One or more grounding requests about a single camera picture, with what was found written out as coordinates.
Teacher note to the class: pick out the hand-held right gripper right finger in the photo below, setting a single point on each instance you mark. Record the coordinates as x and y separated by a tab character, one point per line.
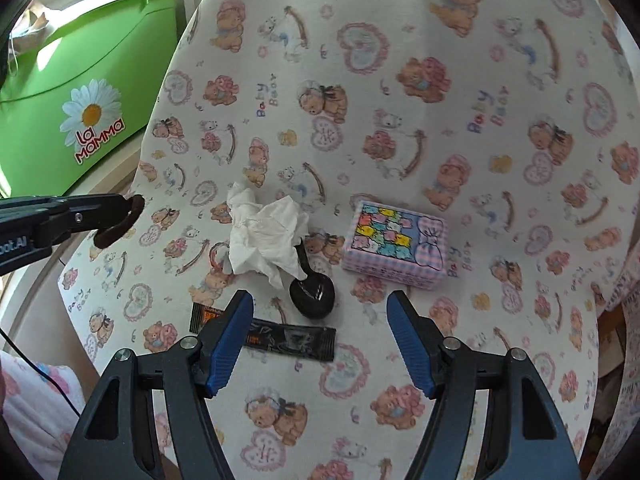
411	347

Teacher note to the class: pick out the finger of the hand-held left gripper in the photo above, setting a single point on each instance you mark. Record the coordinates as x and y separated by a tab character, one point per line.
90	215

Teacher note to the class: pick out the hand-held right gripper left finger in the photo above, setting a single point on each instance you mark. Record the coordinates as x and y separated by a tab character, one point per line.
229	347

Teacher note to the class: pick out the black and orange sachet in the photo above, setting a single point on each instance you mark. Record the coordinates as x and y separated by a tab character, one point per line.
295	342

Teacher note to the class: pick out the black plastic spoon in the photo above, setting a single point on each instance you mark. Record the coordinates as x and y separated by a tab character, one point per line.
312	300

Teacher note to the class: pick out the white tissue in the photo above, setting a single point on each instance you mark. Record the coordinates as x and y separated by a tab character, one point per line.
260	235

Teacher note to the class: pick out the green plastic bin daisy sticker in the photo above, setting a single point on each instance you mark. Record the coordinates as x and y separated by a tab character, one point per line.
75	60

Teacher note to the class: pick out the pink checkered box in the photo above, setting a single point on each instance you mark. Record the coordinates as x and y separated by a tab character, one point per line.
390	240

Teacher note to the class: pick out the pink floral cloth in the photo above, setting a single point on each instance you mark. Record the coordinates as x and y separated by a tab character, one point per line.
35	425

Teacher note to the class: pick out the beige bag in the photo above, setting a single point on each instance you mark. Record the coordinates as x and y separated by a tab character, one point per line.
37	22

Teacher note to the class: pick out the bear printed blanket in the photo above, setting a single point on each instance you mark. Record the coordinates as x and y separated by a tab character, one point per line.
400	60

